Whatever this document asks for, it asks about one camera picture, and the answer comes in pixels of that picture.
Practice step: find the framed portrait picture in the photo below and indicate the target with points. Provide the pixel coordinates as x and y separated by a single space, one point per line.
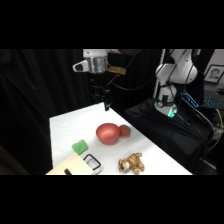
214 74

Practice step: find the green soft triangle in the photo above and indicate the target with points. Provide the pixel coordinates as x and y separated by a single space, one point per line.
80 146

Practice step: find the keyboard with blue lights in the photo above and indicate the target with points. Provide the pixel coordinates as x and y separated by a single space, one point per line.
200 99

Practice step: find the gold wrist camera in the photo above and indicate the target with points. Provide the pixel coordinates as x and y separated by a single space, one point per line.
117 70

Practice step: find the black robot stand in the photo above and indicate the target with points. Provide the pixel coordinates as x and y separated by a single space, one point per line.
166 133

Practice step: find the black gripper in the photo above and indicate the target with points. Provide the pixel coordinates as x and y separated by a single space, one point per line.
99 91

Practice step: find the pale wooden box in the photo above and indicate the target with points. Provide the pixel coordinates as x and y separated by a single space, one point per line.
71 165

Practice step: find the small green light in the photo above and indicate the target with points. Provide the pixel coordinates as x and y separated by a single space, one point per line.
171 112

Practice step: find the orange round toy fruit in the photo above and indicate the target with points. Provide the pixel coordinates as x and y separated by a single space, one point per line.
125 131

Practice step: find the tiger plush toy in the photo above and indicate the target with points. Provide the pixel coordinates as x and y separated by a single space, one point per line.
130 163

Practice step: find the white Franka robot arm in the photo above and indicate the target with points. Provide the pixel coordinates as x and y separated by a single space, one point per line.
176 71

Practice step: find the pink bowl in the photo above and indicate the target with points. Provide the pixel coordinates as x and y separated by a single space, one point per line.
107 133

